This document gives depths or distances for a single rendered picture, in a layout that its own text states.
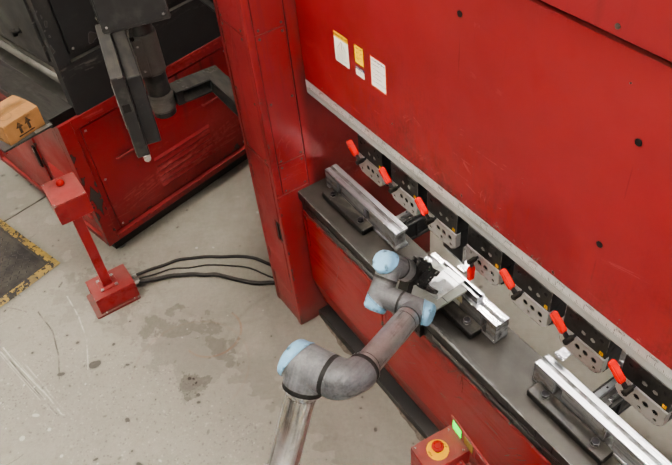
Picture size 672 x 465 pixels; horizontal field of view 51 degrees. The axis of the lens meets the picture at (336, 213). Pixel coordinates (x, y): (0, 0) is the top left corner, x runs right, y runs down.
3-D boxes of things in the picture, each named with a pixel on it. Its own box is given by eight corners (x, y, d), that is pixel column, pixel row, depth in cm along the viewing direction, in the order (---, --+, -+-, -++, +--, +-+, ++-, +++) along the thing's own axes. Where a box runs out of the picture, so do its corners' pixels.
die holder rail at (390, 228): (326, 185, 308) (324, 169, 301) (338, 180, 310) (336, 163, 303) (396, 251, 276) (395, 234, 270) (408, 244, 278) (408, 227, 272)
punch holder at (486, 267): (465, 261, 230) (467, 225, 218) (484, 249, 233) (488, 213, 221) (497, 289, 220) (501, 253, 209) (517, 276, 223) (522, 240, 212)
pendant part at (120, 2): (131, 115, 319) (66, -72, 261) (184, 100, 325) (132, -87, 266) (151, 181, 284) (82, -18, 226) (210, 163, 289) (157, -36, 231)
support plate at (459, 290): (374, 295, 246) (374, 294, 245) (433, 261, 255) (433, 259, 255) (406, 329, 235) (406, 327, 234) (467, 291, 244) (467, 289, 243)
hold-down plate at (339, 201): (322, 197, 303) (321, 191, 301) (332, 191, 305) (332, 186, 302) (362, 236, 284) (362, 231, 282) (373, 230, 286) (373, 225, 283)
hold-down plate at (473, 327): (415, 287, 262) (415, 282, 260) (427, 280, 264) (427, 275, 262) (470, 340, 243) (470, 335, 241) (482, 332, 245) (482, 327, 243)
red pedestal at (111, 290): (86, 296, 390) (28, 184, 333) (128, 275, 399) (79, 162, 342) (98, 319, 377) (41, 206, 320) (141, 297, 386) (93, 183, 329)
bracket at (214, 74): (170, 96, 321) (166, 83, 316) (218, 77, 330) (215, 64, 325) (209, 138, 296) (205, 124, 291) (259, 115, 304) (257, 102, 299)
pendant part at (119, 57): (119, 100, 304) (93, 24, 279) (147, 92, 306) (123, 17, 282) (137, 159, 273) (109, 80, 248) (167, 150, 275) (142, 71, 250)
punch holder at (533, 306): (508, 299, 217) (513, 262, 206) (529, 286, 220) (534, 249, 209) (545, 330, 207) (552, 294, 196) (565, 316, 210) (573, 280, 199)
